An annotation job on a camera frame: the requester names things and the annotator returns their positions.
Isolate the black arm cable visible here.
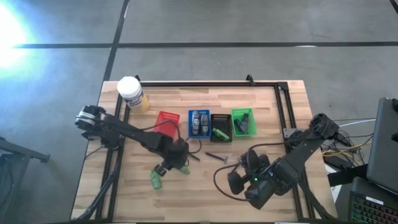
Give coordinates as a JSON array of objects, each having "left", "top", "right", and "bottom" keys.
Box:
[
  {"left": 139, "top": 119, "right": 203, "bottom": 155},
  {"left": 213, "top": 141, "right": 293, "bottom": 202}
]

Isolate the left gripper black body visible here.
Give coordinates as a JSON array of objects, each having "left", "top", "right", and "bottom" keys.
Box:
[{"left": 155, "top": 136, "right": 190, "bottom": 169}]

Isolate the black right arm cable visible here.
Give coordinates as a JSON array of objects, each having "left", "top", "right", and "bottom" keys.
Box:
[{"left": 213, "top": 141, "right": 293, "bottom": 202}]

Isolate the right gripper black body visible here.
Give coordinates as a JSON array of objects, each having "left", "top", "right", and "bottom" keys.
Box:
[{"left": 245, "top": 154, "right": 280, "bottom": 184}]

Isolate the black plastic basket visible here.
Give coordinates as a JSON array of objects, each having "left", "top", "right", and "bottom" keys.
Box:
[{"left": 210, "top": 113, "right": 233, "bottom": 143}]

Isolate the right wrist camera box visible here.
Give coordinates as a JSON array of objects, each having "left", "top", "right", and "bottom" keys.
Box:
[{"left": 244, "top": 179, "right": 275, "bottom": 211}]

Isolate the yellow wipes canister white lid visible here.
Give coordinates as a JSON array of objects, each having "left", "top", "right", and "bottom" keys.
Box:
[{"left": 117, "top": 76, "right": 150, "bottom": 114}]

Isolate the black backlit keyboard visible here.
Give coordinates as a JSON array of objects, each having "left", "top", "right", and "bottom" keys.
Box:
[{"left": 348, "top": 177, "right": 398, "bottom": 224}]

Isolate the black strap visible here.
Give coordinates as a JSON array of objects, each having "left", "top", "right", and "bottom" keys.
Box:
[{"left": 328, "top": 164, "right": 369, "bottom": 187}]

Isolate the green plastic basket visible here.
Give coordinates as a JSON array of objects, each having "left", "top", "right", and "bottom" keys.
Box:
[{"left": 231, "top": 108, "right": 258, "bottom": 138}]

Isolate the red plastic basket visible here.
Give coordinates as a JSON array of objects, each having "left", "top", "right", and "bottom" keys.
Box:
[{"left": 154, "top": 111, "right": 181, "bottom": 139}]

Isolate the grey metal mounting plate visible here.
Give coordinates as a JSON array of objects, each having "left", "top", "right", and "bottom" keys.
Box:
[{"left": 282, "top": 128, "right": 304, "bottom": 139}]

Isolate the grey travel deodorant stick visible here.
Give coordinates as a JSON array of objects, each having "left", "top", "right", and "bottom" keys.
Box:
[
  {"left": 200, "top": 113, "right": 210, "bottom": 135},
  {"left": 191, "top": 111, "right": 201, "bottom": 135}
]

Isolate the grey metal stand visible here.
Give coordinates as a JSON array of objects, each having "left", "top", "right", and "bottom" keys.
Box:
[{"left": 0, "top": 136, "right": 51, "bottom": 224}]

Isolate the black aluminium rig frame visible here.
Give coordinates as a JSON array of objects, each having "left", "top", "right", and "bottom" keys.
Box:
[{"left": 71, "top": 81, "right": 338, "bottom": 223}]

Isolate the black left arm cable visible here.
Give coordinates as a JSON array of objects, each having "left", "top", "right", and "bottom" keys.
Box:
[{"left": 139, "top": 119, "right": 203, "bottom": 155}]

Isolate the blue plastic basket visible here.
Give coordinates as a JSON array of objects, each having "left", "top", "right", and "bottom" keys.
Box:
[{"left": 187, "top": 109, "right": 211, "bottom": 139}]

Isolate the yellow cable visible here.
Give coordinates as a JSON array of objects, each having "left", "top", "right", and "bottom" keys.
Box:
[{"left": 322, "top": 142, "right": 374, "bottom": 159}]

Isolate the white cable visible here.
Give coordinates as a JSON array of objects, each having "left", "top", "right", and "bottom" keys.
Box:
[{"left": 338, "top": 118, "right": 377, "bottom": 128}]

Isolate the black power adapter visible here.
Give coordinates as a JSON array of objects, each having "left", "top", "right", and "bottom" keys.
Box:
[
  {"left": 335, "top": 132, "right": 351, "bottom": 147},
  {"left": 323, "top": 154, "right": 345, "bottom": 169}
]

